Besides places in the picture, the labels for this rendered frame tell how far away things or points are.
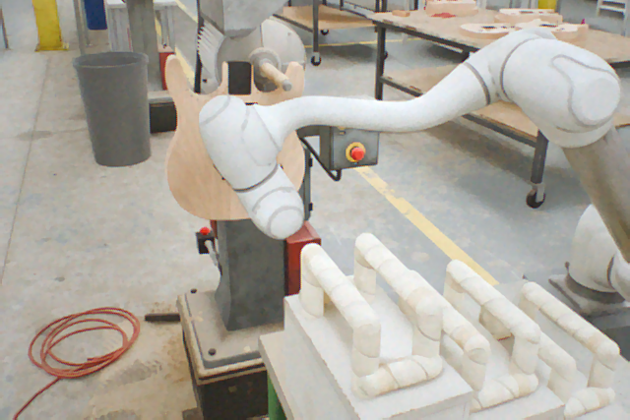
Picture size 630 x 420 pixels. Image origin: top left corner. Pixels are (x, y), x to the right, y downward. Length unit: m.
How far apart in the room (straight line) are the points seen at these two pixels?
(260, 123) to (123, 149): 3.36
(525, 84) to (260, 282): 1.27
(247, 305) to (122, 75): 2.45
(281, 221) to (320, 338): 0.35
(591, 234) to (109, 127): 3.40
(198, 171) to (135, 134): 2.93
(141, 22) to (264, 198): 4.00
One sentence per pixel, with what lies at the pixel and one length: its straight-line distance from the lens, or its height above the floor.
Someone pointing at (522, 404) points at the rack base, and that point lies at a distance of 0.91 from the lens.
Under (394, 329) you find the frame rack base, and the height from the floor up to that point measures 1.10.
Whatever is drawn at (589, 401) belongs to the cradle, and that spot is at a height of 0.97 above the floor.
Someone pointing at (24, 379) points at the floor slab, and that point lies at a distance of 2.68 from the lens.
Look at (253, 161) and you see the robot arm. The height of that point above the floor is 1.21.
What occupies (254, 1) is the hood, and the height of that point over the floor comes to 1.45.
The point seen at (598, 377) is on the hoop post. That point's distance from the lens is 1.03.
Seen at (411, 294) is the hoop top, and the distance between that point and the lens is 0.75.
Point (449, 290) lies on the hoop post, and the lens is 0.99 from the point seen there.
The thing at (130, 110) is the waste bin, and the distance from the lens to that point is 4.36.
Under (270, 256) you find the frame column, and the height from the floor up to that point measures 0.57.
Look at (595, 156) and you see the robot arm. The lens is 1.24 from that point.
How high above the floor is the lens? 1.62
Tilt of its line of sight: 24 degrees down
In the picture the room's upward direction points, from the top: straight up
